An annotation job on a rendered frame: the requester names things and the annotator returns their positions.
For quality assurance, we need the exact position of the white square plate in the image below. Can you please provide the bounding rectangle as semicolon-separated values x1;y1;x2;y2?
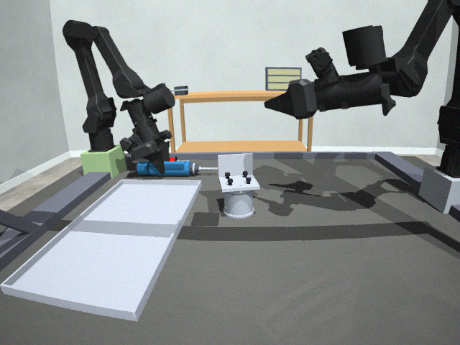
218;153;260;192

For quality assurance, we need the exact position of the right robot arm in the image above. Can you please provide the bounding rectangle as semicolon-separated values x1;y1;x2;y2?
305;0;460;178

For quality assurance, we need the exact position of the grey cylindrical joint module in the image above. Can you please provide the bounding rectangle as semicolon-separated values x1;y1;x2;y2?
223;190;254;219

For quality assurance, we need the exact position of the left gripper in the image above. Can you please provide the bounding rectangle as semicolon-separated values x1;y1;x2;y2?
131;116;173;174

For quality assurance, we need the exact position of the blue electric screwdriver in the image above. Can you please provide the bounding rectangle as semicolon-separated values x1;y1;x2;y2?
135;161;218;176

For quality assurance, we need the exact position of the white shallow tray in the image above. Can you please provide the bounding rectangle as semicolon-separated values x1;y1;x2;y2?
0;180;201;321

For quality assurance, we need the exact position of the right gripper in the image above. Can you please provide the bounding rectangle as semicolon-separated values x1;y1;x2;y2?
264;75;356;119

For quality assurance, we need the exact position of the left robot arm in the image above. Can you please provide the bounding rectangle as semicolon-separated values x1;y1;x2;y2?
63;20;175;152

